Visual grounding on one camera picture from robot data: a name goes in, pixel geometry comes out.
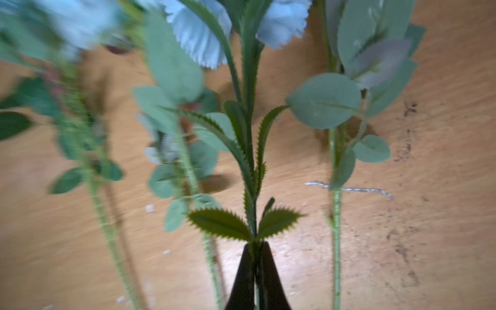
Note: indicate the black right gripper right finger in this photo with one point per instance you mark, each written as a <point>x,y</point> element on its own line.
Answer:
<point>271,294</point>

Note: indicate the tall white pink bouquet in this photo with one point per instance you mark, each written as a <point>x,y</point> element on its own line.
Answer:
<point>368,47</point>

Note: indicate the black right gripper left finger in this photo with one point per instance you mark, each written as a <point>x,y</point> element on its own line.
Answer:
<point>242,294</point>

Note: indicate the white rose spray stem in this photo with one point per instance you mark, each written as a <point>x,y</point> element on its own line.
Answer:
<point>50,37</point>

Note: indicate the white carnation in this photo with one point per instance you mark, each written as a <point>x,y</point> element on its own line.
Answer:
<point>213,33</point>

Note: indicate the blue pink flower spray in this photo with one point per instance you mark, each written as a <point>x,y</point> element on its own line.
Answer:
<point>181,165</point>

